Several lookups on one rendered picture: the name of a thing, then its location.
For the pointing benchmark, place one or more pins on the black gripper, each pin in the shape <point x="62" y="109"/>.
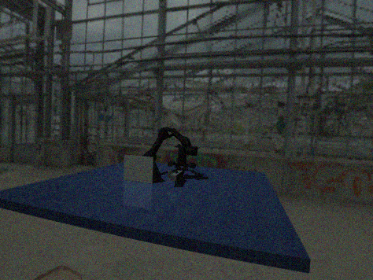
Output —
<point x="182" y="159"/>

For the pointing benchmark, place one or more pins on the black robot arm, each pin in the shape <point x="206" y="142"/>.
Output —
<point x="185" y="149"/>

